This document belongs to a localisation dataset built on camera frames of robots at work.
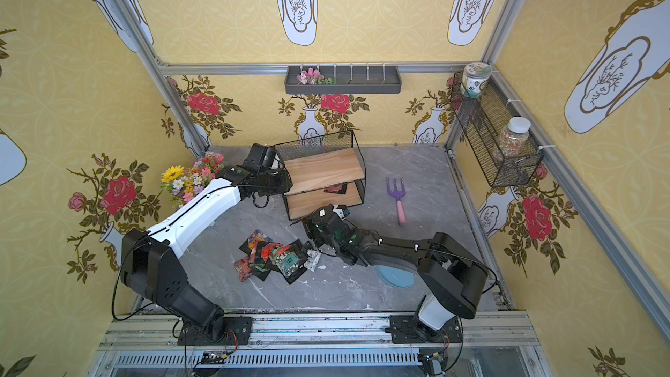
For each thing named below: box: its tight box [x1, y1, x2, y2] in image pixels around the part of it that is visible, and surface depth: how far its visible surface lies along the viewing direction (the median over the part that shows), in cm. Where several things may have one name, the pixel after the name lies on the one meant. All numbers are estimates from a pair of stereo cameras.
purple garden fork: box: [385, 177, 407, 227], surface depth 102 cm
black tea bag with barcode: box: [277, 239, 308, 285], surface depth 87 cm
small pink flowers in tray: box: [295, 68, 334, 85], surface depth 89 cm
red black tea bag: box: [233, 256, 253, 282], surface depth 87 cm
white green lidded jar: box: [460, 61, 493, 98], surface depth 87 cm
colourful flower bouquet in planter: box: [159, 151, 225, 208], surface depth 89 cm
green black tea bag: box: [260, 242, 292, 264], surface depth 90 cm
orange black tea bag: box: [239, 228, 274, 258], surface depth 92 cm
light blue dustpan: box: [375, 265, 415, 288], surface depth 85 cm
